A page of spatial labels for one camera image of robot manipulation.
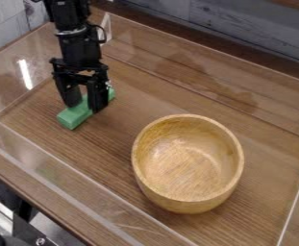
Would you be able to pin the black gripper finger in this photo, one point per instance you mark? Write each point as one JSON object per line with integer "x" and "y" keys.
{"x": 69, "y": 90}
{"x": 98, "y": 95}

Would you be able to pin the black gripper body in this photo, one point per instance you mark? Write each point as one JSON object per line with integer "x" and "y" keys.
{"x": 81, "y": 65}

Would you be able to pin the green rectangular block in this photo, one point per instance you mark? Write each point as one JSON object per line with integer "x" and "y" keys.
{"x": 73, "y": 117}

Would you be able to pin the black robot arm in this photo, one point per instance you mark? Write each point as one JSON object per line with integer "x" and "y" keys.
{"x": 69, "y": 14}

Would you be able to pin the brown wooden bowl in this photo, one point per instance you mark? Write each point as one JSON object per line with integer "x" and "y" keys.
{"x": 189, "y": 162}

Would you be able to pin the clear acrylic tray enclosure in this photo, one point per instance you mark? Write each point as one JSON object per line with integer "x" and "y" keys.
{"x": 74, "y": 173}

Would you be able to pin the black metal bracket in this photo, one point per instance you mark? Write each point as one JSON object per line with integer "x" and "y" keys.
{"x": 27, "y": 232}

